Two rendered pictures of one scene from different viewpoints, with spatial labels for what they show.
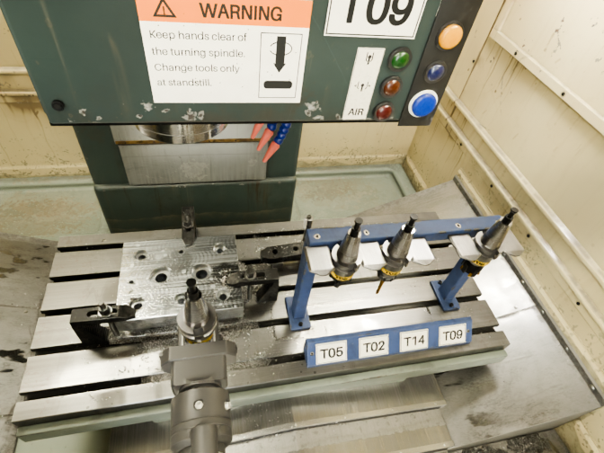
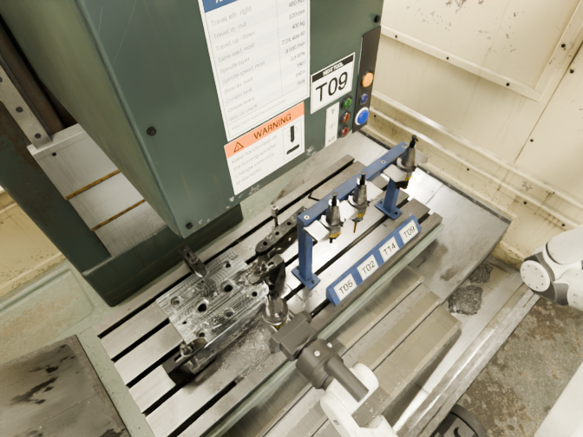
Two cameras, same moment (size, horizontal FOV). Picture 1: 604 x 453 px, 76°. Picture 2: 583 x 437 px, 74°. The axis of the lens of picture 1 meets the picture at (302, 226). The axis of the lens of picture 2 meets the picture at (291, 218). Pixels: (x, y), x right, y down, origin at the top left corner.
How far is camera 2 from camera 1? 35 cm
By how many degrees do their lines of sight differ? 13
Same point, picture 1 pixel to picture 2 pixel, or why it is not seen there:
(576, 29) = not seen: outside the picture
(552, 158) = (409, 81)
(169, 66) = (241, 172)
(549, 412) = (483, 245)
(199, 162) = not seen: hidden behind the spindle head
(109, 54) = (212, 184)
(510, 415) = (464, 261)
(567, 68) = (390, 17)
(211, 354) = (299, 324)
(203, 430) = (333, 361)
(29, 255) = (55, 361)
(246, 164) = not seen: hidden behind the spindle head
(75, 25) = (198, 179)
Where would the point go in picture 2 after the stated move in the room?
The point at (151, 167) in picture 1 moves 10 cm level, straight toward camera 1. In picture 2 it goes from (126, 233) to (143, 247)
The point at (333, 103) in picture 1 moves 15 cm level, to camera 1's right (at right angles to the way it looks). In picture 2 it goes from (319, 141) to (389, 120)
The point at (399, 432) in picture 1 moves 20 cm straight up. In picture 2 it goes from (408, 312) to (420, 286)
